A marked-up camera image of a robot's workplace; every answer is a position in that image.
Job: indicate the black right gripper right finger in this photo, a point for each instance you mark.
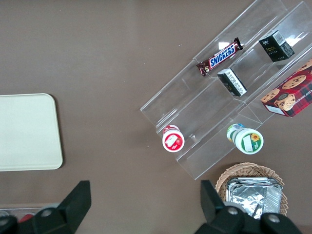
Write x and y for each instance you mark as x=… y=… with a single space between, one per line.
x=212 y=204

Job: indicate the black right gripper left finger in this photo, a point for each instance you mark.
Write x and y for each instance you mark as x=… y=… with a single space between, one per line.
x=73 y=204

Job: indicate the aluminium foil tray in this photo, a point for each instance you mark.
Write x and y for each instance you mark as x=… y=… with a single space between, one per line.
x=251 y=180
x=251 y=202

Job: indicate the light tan wicker basket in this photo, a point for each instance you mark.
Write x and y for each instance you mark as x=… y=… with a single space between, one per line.
x=243 y=169

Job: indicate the cream rectangular plastic tray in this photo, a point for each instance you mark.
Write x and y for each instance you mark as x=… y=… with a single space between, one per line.
x=26 y=131

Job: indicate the red-labelled plastic bottle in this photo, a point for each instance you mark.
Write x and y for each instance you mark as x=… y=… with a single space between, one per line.
x=25 y=217

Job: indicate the clear acrylic box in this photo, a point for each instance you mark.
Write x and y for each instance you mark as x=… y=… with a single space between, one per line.
x=14 y=209

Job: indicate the green-lidded sunflower cup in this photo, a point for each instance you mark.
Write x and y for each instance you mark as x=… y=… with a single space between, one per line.
x=248 y=141

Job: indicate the red-lidded yogurt cup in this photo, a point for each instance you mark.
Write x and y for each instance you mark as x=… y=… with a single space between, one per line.
x=173 y=141

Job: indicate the clear acrylic stepped display rack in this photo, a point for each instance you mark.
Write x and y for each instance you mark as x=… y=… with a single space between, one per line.
x=256 y=80
x=195 y=109

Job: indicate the small black carton box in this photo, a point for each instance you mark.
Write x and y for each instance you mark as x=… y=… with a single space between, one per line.
x=275 y=48
x=232 y=81

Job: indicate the red tartan cookie box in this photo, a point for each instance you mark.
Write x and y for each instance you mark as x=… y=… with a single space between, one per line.
x=292 y=95

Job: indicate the Snickers chocolate bar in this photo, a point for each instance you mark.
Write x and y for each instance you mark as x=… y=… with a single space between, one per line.
x=220 y=57

